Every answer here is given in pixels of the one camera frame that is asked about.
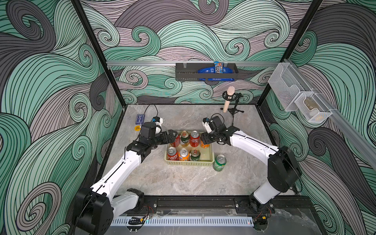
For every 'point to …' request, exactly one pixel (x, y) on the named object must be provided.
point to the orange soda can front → (183, 154)
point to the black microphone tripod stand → (233, 99)
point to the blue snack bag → (211, 70)
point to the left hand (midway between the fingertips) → (171, 132)
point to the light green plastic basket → (206, 158)
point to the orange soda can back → (203, 146)
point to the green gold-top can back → (184, 138)
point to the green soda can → (220, 162)
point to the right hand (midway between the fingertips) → (207, 136)
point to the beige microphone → (230, 90)
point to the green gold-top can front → (195, 154)
